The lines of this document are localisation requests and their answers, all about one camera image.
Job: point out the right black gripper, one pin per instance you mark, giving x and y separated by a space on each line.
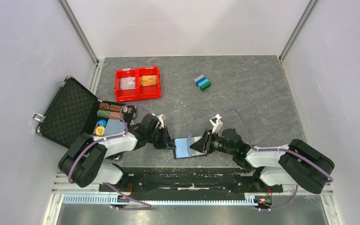
199 145

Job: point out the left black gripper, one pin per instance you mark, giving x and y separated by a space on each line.
166 140

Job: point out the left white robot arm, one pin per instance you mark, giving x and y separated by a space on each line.
87 161

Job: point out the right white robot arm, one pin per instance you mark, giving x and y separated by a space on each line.
296 163

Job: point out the blue playing card deck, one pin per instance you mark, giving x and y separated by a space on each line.
114 127

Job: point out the gold cards in bin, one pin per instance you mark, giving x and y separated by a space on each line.
148 80

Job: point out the silver cards in bin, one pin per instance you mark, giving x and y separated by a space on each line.
128 83

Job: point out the grey blue green block stack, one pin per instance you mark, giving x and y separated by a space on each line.
202 83

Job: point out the right red bin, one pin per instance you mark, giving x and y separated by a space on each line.
148 92

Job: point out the red bin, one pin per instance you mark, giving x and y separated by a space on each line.
148 92
124 95

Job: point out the orange brown chip roll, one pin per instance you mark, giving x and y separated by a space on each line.
116 108

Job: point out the blue round chip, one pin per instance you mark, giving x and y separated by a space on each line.
101 123

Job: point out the yellow dealer chip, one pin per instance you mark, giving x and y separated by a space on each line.
99 131

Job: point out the left red bin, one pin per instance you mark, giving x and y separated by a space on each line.
124 95

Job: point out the black poker chip case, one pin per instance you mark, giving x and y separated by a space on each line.
72 112

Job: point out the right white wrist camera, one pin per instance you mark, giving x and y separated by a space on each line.
216 123

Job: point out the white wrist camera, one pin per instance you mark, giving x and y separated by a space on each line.
216 123
161 118

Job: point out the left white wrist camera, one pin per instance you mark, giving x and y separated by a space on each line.
161 118

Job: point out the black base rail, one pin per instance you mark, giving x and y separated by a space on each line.
192 183

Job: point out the aluminium toothed rail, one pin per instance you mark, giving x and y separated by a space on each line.
112 199

